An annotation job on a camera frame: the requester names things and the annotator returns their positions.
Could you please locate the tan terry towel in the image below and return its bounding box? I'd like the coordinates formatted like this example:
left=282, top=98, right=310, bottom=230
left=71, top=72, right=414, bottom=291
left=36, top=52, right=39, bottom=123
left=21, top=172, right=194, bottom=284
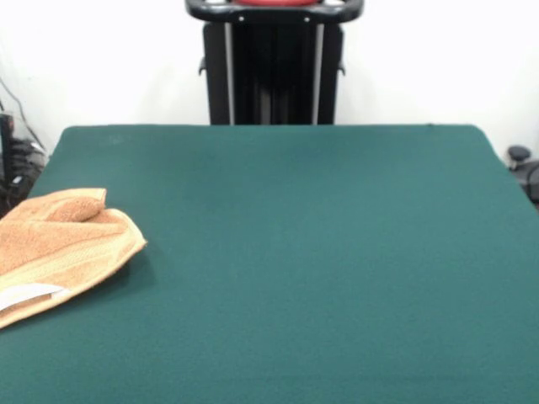
left=0, top=187, right=149, bottom=330

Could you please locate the dark green table cloth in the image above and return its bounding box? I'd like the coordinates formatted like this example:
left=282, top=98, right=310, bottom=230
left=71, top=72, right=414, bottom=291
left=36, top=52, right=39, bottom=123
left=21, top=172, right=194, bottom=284
left=0, top=124, right=539, bottom=404

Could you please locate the grey office chair base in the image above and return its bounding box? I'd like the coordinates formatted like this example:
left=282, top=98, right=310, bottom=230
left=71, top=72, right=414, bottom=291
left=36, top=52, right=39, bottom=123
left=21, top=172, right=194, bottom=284
left=506, top=145, right=539, bottom=208

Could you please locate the black electronics pile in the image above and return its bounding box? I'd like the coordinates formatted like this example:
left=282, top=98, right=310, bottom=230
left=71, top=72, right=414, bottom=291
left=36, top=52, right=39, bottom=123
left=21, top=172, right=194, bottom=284
left=0, top=109, right=48, bottom=219

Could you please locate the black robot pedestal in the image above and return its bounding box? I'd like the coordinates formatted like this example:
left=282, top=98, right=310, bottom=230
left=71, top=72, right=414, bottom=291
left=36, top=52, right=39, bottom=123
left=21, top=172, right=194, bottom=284
left=184, top=0, right=364, bottom=126

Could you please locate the thin grey wall cable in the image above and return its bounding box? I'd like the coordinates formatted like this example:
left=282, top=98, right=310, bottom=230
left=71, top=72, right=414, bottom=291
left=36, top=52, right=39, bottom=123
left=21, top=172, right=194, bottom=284
left=0, top=77, right=45, bottom=152

